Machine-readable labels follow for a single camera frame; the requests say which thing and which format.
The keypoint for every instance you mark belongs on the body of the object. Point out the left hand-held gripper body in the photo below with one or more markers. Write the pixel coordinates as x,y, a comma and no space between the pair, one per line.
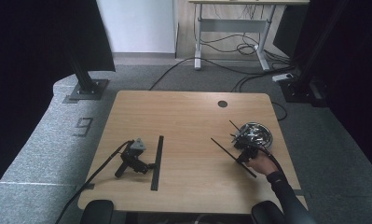
131,159

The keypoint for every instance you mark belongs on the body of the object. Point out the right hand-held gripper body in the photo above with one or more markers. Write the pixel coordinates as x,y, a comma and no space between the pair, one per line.
247,149

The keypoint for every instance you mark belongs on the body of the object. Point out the black aluminium profile bar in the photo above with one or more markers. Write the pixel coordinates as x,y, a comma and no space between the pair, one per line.
157,161

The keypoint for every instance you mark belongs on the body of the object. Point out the shiny metal bowl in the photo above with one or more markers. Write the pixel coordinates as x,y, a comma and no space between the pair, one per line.
264,137

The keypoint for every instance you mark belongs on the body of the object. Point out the long thin black strip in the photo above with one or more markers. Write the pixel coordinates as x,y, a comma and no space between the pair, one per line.
224,150

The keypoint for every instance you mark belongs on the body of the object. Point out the person's right hand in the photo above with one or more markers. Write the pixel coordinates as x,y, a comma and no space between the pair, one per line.
263,165

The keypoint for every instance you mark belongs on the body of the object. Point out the short thin black rod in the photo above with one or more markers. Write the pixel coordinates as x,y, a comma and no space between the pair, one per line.
233,135

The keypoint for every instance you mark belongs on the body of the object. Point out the black table grommet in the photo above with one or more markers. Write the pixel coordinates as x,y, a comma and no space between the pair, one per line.
222,104

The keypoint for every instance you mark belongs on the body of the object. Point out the grey tape floor mark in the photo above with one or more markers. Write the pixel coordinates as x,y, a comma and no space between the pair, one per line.
82,127

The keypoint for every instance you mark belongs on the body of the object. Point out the black chair armrest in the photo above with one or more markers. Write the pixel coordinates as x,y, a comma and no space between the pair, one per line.
97,213
266,213

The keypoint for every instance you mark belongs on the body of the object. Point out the white power strip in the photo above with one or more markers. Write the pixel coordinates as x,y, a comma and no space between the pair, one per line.
282,77

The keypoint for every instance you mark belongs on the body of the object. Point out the black metal stand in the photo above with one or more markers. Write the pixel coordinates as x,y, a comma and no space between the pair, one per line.
311,62
84,77

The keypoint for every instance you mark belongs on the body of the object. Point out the white desk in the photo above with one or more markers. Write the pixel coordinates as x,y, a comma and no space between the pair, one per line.
233,25

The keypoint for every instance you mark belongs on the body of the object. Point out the black curtain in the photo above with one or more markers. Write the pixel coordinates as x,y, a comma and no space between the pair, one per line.
34,62
354,77

